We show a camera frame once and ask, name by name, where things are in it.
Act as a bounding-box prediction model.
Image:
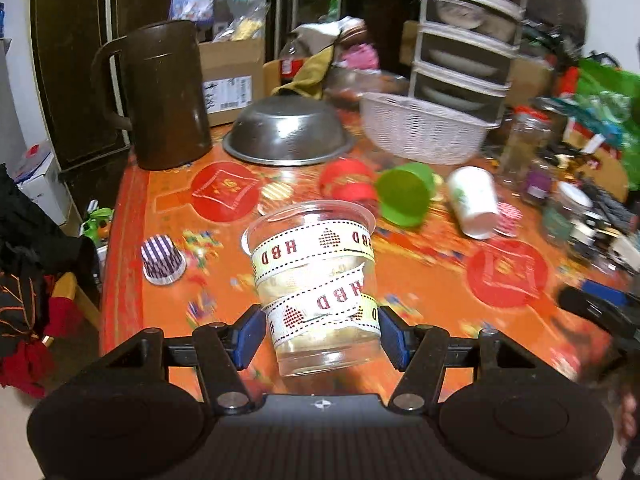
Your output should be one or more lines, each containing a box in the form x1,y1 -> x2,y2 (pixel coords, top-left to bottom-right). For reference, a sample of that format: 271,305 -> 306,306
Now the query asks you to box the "clear cup with HBD ribbon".
241,200 -> 381,377

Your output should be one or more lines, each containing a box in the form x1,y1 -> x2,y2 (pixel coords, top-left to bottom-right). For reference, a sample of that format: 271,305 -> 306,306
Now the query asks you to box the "green plastic cup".
374,162 -> 435,229

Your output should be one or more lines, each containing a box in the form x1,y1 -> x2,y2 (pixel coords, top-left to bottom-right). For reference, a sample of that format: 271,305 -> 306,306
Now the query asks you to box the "white paper cup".
446,166 -> 498,240

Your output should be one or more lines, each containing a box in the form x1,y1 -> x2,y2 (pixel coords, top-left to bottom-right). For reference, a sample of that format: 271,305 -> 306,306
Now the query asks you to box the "red banded clear cup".
319,158 -> 378,214

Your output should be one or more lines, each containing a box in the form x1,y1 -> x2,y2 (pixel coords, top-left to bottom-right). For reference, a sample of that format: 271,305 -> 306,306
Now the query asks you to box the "purple striped cupcake liner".
140,235 -> 186,286

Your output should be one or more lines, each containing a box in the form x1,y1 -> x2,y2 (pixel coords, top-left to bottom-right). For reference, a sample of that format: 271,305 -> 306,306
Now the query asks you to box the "small jar with white lid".
541,182 -> 592,246

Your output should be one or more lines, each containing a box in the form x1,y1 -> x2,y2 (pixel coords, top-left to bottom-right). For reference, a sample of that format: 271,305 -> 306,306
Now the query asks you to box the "red dotted cupcake liner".
495,202 -> 523,237

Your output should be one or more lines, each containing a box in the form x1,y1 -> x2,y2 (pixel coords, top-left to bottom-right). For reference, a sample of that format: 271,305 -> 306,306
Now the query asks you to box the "purple label jar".
520,158 -> 554,206

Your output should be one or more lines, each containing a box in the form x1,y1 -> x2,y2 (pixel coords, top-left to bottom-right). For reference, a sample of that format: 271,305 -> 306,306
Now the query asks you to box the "orange dotted cupcake liner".
257,181 -> 294,216

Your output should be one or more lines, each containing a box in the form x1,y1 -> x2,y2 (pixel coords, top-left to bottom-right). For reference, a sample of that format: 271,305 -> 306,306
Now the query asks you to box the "glass jar with red lid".
498,106 -> 551,192

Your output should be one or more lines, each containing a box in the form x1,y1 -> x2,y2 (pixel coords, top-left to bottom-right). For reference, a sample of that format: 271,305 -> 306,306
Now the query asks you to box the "black clothing pile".
1,166 -> 100,399

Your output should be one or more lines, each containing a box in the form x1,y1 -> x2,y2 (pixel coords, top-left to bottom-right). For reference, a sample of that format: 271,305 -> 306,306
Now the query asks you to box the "white plastic basket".
359,92 -> 488,166

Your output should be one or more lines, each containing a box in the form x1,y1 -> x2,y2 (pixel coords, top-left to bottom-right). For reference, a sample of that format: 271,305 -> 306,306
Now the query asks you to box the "green shopping bag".
565,58 -> 639,191

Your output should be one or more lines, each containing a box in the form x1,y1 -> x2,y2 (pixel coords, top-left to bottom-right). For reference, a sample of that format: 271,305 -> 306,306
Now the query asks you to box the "inverted steel bowl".
222,93 -> 355,167

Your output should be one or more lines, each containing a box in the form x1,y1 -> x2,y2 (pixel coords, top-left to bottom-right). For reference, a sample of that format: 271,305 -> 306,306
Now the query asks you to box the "dark brown plastic pitcher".
91,20 -> 213,171

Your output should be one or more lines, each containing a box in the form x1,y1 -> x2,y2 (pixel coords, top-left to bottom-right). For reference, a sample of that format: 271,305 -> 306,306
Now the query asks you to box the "white storage box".
11,141 -> 72,226

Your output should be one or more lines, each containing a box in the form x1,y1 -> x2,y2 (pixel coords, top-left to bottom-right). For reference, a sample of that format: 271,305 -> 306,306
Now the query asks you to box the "yellow cloth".
271,46 -> 334,101

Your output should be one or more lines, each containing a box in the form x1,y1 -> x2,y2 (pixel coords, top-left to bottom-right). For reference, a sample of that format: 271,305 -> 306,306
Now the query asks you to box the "cardboard box with label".
198,38 -> 265,127

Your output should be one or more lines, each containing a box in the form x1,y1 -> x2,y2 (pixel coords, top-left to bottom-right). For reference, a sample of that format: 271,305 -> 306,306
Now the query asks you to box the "red plastic bottle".
279,38 -> 309,84

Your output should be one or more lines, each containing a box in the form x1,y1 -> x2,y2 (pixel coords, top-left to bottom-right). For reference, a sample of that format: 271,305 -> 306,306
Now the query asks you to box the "stacked dish storage rack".
409,0 -> 527,128

